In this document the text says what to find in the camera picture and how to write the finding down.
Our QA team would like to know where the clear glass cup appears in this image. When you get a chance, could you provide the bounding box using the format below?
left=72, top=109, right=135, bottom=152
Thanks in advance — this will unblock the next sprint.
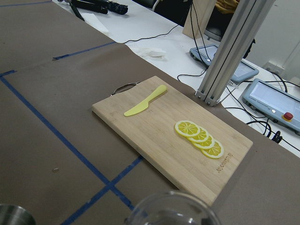
left=124, top=191, right=221, bottom=225

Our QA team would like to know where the steel double jigger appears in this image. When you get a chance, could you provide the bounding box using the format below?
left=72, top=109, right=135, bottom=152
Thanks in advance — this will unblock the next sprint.
left=0, top=204, right=37, bottom=225

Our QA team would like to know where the yellow plastic knife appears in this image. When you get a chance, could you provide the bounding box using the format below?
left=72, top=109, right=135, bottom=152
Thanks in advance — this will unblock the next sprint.
left=124, top=85, right=167, bottom=117

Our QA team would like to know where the bamboo cutting board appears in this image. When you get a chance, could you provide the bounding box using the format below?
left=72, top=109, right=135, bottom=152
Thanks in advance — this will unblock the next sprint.
left=92, top=76, right=253, bottom=204

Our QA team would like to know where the front lemon slice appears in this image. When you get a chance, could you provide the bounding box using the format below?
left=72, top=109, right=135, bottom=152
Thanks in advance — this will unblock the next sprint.
left=174, top=120, right=201, bottom=137

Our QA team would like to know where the lemon slice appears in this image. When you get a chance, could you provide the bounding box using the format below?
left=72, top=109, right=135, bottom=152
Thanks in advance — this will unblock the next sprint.
left=187, top=127, right=209, bottom=143
left=201, top=140, right=224, bottom=159
left=192, top=135, right=215, bottom=150
left=174, top=120, right=201, bottom=137

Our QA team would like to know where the left blue teach pendant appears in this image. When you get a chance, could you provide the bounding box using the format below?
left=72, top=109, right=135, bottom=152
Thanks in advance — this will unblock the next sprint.
left=189, top=44, right=259, bottom=83

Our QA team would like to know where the blue teach pendant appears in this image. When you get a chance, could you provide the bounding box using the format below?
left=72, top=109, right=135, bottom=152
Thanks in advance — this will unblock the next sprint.
left=242, top=79, right=300, bottom=135
left=189, top=44, right=259, bottom=83

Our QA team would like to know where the right blue teach pendant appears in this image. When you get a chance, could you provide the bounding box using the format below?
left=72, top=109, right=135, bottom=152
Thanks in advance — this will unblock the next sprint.
left=242, top=79, right=300, bottom=135

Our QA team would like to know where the person in yellow shirt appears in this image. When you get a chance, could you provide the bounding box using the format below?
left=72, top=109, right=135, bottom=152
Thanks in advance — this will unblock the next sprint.
left=215, top=0, right=240, bottom=14

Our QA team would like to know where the wooden plank post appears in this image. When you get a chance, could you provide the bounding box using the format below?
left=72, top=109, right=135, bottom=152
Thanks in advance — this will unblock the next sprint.
left=182, top=0, right=216, bottom=39

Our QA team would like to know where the aluminium frame post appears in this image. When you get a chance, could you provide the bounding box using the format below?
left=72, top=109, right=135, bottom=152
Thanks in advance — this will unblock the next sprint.
left=195, top=0, right=274, bottom=106

